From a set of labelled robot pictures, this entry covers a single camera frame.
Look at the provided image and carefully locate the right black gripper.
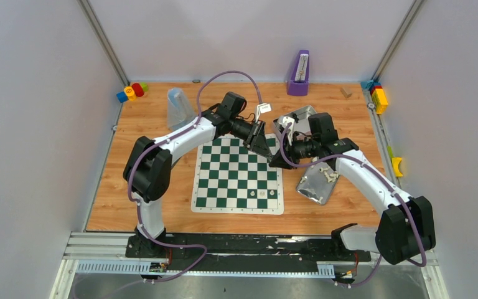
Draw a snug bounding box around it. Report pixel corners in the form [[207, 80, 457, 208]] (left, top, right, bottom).
[[269, 131, 320, 170]]

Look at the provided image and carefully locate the green white chess mat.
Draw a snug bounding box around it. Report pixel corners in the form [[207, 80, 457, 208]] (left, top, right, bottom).
[[191, 135, 284, 215]]

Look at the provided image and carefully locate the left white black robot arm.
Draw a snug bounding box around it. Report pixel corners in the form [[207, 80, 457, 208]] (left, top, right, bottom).
[[123, 92, 272, 257]]

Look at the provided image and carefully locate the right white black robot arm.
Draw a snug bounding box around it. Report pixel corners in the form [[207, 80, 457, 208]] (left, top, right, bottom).
[[270, 113, 436, 267]]

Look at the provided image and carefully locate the metal tin with white pieces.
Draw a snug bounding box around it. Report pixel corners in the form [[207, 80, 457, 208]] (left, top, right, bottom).
[[296, 162, 339, 206]]

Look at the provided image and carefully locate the metal tin with black pieces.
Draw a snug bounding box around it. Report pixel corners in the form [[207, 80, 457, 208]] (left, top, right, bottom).
[[273, 105, 317, 140]]

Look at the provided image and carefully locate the purple metronome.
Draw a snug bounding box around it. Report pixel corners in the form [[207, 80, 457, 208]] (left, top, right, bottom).
[[286, 49, 310, 97]]

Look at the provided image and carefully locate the translucent blue metronome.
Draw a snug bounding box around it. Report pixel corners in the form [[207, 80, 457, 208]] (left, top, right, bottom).
[[167, 88, 197, 131]]

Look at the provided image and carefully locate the small wooden block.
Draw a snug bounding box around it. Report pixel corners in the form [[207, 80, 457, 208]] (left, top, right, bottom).
[[340, 87, 353, 98]]

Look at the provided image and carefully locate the yellow green toy piece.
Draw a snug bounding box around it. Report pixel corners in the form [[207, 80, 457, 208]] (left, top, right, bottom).
[[387, 146, 403, 178]]

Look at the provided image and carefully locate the colourful block stack right corner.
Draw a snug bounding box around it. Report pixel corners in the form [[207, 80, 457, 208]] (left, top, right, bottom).
[[360, 80, 388, 115]]

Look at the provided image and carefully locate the colourful toy blocks left corner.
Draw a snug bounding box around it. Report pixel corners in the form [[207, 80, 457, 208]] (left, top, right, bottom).
[[116, 82, 149, 103]]

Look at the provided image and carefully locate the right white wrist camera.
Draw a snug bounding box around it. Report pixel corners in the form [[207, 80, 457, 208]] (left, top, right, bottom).
[[276, 115, 296, 136]]

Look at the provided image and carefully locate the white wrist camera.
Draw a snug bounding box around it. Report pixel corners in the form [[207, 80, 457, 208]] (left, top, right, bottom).
[[276, 115, 296, 136], [255, 103, 272, 121]]

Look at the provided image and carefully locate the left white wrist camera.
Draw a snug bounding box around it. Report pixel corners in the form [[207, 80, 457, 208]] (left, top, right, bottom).
[[255, 103, 272, 121]]

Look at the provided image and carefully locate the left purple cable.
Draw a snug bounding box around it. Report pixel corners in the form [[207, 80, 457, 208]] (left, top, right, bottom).
[[126, 70, 263, 285]]

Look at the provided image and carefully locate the purple cable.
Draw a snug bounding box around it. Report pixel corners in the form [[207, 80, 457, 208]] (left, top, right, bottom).
[[126, 70, 263, 285], [279, 123, 428, 288]]

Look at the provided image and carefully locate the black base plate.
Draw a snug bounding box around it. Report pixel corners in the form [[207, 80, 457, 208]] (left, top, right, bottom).
[[125, 232, 371, 273]]

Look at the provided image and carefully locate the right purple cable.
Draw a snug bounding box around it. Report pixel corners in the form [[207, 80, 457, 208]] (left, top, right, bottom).
[[279, 123, 428, 288]]

